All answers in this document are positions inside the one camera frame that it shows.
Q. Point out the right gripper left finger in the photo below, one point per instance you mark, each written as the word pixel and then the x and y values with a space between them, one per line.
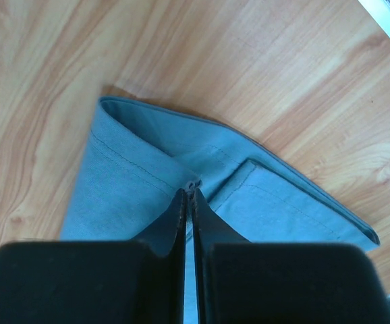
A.
pixel 134 281

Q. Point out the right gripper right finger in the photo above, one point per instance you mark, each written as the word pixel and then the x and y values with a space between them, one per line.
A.
pixel 238 281

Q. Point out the grey-blue t shirt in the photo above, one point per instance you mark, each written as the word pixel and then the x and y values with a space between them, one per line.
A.
pixel 138 156

